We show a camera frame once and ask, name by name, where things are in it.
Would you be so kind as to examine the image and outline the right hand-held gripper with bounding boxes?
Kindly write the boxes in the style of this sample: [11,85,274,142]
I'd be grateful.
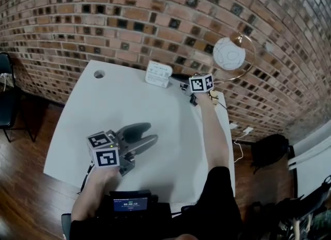
[170,73,215,107]

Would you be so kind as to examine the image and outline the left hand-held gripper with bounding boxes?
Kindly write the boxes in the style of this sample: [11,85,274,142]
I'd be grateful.
[86,122,159,177]

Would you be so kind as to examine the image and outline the white box with label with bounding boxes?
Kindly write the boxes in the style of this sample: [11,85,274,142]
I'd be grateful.
[144,60,174,89]

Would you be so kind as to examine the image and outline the person's right forearm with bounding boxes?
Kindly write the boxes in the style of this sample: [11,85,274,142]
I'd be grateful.
[197,93,231,173]

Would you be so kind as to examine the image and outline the person's left forearm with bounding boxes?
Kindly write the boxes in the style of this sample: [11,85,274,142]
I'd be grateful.
[70,167,122,222]

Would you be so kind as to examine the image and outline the black chest device with screen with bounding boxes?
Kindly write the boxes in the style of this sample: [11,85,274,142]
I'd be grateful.
[96,189,173,240]

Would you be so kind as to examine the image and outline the person's black shirt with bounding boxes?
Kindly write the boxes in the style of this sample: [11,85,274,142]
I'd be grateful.
[69,166,244,240]

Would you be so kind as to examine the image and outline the black backpack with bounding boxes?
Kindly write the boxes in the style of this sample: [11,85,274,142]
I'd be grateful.
[250,133,296,174]

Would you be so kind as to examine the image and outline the black metal chair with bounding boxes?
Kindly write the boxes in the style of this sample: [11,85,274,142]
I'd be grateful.
[0,52,36,143]

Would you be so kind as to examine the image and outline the black office chair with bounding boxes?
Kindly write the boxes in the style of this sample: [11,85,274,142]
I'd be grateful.
[248,173,331,240]

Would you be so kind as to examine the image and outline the black cable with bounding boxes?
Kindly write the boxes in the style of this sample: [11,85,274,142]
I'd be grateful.
[79,164,94,195]

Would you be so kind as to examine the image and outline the white cable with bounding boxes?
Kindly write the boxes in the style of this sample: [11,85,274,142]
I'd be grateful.
[233,140,244,163]
[0,72,9,90]

